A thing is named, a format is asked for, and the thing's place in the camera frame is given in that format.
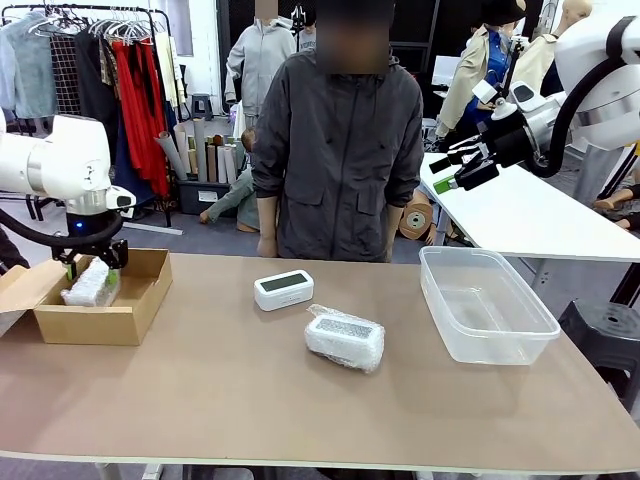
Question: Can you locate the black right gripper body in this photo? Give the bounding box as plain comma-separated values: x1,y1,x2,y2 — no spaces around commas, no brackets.
481,122,544,170

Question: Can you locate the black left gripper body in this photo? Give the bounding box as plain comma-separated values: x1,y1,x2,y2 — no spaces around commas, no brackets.
52,212,129,274

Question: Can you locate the fully bubble-wrapped white clock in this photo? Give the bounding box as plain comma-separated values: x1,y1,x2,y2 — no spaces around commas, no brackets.
60,255,123,308

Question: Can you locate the unwrapped white digital clock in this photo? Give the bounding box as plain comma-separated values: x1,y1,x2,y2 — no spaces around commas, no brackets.
253,269,315,312

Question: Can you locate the bubble-wrapped clock with visible display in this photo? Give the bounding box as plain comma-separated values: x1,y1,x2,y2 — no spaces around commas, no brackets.
303,303,386,375

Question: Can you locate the person's left hand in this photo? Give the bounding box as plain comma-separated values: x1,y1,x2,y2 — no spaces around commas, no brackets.
384,203,405,264

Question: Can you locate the person's right hand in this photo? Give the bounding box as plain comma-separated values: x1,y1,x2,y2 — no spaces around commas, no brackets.
256,197,280,258

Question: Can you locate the brown cardboard box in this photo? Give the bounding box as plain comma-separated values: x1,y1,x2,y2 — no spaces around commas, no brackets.
0,248,174,347

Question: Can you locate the dark sleeved bystander arm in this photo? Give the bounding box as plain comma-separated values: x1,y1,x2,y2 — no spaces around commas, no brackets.
0,227,30,274

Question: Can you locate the white table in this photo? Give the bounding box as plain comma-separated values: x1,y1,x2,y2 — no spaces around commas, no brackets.
418,152,640,262

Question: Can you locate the brown kraft paper roll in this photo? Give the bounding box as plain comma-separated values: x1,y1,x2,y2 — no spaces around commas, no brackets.
398,192,437,245

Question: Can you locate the black tripod pole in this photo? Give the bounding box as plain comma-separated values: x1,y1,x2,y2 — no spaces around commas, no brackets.
499,37,529,97

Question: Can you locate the white panel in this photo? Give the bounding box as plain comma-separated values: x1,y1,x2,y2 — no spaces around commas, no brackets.
432,54,462,86

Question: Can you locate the mannequin in beige coat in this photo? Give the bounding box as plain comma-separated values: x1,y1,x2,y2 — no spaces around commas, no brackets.
437,0,517,151

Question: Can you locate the mannequin in cream jacket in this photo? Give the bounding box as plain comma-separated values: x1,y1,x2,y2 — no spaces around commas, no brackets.
519,0,594,97

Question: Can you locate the slanted gray paper tube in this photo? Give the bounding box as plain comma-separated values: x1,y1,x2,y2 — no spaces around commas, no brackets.
154,130,189,181

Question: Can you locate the dark storage bin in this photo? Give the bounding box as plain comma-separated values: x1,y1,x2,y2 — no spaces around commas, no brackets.
177,178,236,216

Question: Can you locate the person in gray jacket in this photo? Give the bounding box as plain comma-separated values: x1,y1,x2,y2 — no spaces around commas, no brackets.
251,0,425,264

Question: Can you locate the lying bare mannequin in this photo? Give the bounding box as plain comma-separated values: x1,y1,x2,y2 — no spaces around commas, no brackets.
593,179,640,232

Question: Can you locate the red dress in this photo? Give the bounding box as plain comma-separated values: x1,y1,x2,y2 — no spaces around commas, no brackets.
112,40,171,197

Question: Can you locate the tall gray paper tube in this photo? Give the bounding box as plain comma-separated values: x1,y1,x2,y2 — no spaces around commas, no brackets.
193,117,209,184

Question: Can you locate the brown paper tube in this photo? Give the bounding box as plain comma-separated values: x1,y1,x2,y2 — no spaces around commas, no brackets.
206,134,220,184

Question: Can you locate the black hanging garment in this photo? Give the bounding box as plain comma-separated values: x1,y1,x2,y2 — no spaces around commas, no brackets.
74,32,121,167

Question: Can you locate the child mannequin in green top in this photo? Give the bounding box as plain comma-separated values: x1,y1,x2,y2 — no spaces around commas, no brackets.
199,127,262,234

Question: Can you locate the white paper tube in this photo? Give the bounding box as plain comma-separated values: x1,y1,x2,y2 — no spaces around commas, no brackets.
217,143,238,184

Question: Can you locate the black checked garment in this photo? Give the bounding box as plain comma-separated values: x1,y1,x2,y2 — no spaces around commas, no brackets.
49,34,92,121

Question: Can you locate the gray step stool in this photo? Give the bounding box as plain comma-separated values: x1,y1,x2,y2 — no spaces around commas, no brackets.
191,93,214,121

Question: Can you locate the clear plastic container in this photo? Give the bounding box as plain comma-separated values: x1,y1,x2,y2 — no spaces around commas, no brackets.
418,245,562,367

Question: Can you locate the cream hanging garment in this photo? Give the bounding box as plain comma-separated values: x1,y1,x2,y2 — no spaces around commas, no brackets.
153,32,187,121

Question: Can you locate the black plastic stool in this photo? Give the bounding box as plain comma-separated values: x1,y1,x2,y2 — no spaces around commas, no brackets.
557,299,640,402

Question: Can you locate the mannequin in gray hoodie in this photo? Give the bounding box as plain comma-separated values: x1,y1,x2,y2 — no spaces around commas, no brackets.
224,17,297,119

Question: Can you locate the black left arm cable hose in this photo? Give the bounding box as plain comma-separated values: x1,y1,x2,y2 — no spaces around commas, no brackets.
0,205,124,252

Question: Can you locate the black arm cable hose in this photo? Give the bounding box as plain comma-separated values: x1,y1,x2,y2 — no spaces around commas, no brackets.
0,205,124,252
528,17,634,180

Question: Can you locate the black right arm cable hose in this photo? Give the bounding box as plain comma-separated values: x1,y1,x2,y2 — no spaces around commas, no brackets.
528,17,634,180

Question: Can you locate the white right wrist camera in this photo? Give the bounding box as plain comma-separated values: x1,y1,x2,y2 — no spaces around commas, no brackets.
471,79,501,119

